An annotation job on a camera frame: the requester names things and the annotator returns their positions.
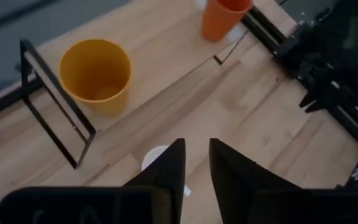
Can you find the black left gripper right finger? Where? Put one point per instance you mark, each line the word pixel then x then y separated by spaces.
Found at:
pixel 232 180

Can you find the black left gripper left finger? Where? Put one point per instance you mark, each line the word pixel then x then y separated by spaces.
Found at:
pixel 168 177

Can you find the yellow plastic cup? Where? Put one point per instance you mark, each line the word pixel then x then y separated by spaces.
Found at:
pixel 95 71

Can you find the orange plastic cup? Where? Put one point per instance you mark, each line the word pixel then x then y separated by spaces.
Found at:
pixel 219 21

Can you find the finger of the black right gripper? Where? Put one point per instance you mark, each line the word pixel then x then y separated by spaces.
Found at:
pixel 315 107
pixel 306 102

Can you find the black aluminium frame rail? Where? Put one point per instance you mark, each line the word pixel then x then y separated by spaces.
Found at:
pixel 263 28
pixel 8 99

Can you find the white cup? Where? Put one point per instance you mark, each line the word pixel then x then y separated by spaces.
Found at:
pixel 153 154

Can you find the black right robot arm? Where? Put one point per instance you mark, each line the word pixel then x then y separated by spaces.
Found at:
pixel 337 31

